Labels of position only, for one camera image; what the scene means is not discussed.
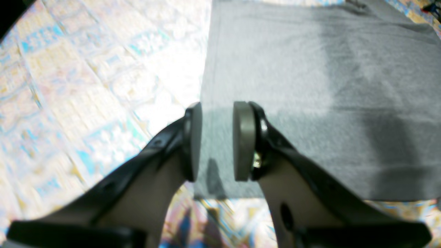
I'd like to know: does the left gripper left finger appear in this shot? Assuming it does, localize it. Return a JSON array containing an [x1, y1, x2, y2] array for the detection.
[[7, 102, 203, 248]]

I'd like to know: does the patterned tablecloth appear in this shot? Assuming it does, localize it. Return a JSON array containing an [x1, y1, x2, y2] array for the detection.
[[0, 0, 441, 248]]

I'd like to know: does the grey T-shirt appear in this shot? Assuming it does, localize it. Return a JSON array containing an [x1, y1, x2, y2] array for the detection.
[[194, 0, 441, 202]]

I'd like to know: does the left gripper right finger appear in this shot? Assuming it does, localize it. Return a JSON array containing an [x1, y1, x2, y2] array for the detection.
[[233, 101, 432, 248]]

